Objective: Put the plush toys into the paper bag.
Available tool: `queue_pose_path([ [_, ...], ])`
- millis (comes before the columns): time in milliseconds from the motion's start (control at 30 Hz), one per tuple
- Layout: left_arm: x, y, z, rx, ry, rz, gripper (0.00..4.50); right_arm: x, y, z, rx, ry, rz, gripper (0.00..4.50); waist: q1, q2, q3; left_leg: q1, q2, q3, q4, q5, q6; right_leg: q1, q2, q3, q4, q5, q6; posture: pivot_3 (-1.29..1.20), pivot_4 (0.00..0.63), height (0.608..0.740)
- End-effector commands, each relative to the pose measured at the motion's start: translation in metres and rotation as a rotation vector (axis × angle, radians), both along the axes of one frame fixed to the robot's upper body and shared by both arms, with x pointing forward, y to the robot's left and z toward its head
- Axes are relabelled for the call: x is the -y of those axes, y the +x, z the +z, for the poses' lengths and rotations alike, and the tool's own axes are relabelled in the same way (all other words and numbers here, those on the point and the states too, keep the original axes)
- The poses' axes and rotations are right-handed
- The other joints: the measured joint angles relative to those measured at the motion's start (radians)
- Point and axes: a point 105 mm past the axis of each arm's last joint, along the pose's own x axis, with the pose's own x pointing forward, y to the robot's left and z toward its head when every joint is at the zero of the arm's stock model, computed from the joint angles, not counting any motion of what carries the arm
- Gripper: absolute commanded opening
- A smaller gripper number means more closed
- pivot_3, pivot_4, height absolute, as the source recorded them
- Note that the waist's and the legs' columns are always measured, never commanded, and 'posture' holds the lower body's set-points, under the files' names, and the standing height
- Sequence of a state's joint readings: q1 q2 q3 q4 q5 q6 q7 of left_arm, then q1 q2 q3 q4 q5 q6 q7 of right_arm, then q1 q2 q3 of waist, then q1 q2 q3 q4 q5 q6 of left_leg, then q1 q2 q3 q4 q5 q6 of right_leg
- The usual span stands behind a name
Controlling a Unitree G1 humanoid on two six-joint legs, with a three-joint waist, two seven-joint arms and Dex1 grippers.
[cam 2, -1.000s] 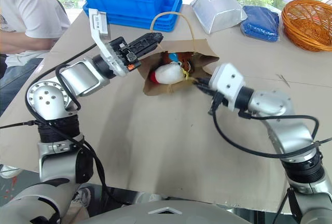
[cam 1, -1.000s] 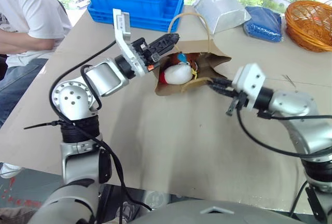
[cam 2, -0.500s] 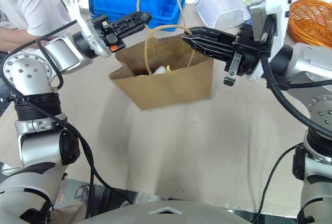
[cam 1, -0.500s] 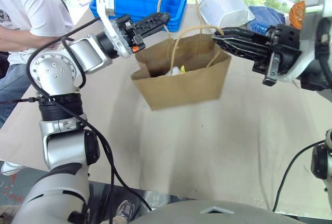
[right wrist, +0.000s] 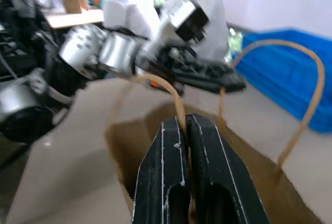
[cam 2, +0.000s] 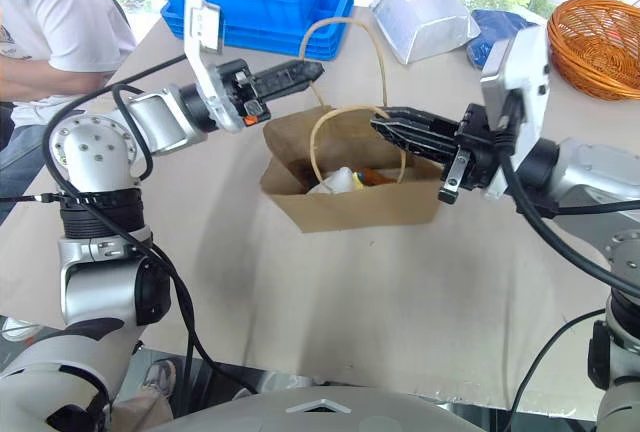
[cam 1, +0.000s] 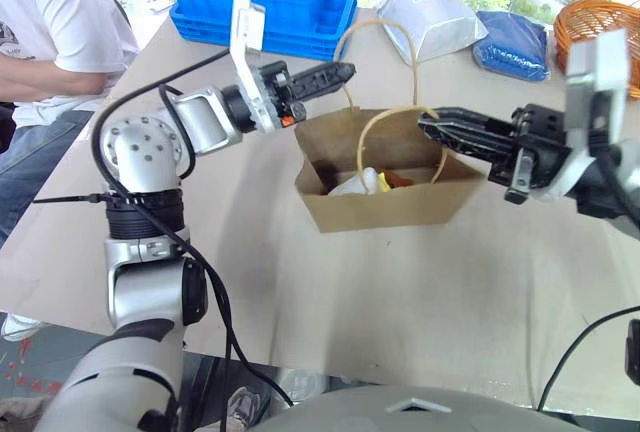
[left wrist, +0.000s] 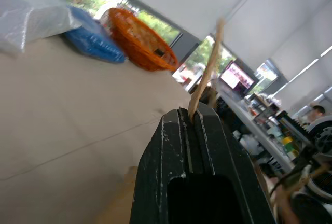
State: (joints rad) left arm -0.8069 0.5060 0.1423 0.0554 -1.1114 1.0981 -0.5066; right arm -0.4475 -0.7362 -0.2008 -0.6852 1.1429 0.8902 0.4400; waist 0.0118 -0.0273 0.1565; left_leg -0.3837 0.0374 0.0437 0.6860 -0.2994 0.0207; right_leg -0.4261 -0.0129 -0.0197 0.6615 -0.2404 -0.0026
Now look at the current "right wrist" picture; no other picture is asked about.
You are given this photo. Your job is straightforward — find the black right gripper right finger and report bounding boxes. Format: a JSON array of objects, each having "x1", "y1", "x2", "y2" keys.
[{"x1": 187, "y1": 113, "x2": 271, "y2": 224}]

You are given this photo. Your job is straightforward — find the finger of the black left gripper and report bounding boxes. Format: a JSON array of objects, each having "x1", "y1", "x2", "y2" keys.
[
  {"x1": 175, "y1": 73, "x2": 247, "y2": 94},
  {"x1": 175, "y1": 59, "x2": 237, "y2": 79}
]

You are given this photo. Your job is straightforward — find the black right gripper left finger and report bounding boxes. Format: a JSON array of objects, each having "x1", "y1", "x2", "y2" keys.
[{"x1": 131, "y1": 116, "x2": 192, "y2": 224}]

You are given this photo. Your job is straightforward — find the brown paper bag with handles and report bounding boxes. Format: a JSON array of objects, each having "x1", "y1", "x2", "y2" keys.
[{"x1": 104, "y1": 39, "x2": 326, "y2": 224}]

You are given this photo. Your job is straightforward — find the person in white shirt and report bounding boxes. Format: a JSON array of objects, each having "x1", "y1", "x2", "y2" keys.
[
  {"x1": 165, "y1": 0, "x2": 230, "y2": 62},
  {"x1": 102, "y1": 0, "x2": 161, "y2": 40}
]

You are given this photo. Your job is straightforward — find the wooden desk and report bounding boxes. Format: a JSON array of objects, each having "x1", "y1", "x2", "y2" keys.
[{"x1": 46, "y1": 8, "x2": 105, "y2": 30}]

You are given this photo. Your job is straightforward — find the brown cardboard box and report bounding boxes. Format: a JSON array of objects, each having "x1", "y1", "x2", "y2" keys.
[{"x1": 63, "y1": 0, "x2": 89, "y2": 14}]

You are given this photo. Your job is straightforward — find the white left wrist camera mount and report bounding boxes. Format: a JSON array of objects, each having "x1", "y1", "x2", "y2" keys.
[{"x1": 149, "y1": 0, "x2": 211, "y2": 55}]

